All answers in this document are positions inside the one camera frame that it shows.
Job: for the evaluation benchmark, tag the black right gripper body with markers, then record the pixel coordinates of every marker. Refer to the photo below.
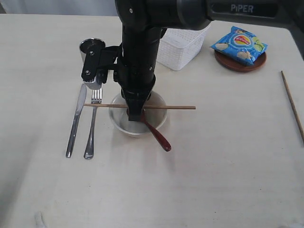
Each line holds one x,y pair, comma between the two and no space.
135,100

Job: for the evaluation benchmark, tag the wooden chopstick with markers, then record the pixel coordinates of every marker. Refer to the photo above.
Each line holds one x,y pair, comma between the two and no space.
297,119
166,107

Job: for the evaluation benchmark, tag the speckled glass bowl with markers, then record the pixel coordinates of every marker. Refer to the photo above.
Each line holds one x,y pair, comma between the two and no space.
155,117

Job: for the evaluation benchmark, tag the silver fork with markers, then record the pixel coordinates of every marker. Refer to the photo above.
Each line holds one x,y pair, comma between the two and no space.
95,99

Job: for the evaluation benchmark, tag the silver table knife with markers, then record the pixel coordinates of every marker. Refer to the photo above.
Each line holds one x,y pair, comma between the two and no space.
79,106

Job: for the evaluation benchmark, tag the dark red wooden spoon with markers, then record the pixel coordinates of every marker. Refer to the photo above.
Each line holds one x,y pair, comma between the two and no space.
163,142

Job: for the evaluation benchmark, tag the steel cup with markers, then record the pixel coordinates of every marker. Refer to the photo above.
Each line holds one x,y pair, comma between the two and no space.
87,43

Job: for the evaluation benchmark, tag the brown wooden plate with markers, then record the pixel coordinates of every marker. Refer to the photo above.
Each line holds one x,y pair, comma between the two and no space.
233,65

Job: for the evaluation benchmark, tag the blue chips bag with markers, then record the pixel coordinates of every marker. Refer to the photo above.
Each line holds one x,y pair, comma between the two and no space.
240,45

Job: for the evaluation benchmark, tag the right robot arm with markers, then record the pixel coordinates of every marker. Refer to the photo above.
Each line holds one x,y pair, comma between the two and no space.
145,23

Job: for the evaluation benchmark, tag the white perforated plastic basket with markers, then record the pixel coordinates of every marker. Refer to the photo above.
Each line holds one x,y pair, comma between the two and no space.
178,47

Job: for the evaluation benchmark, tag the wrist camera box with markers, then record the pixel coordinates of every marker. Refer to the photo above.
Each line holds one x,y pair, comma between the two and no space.
98,62

